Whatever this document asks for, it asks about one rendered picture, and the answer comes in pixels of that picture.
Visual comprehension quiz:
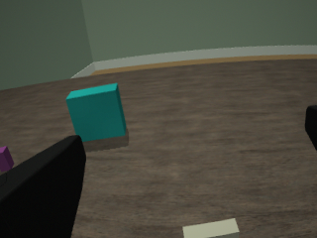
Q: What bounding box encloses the teal block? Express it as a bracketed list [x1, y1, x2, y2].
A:
[66, 83, 127, 142]

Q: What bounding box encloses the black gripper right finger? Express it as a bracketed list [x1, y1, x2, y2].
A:
[305, 104, 317, 151]

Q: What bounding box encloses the small purple block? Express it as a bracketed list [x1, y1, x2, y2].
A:
[0, 147, 15, 172]

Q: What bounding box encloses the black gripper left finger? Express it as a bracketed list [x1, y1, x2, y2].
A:
[0, 135, 86, 238]

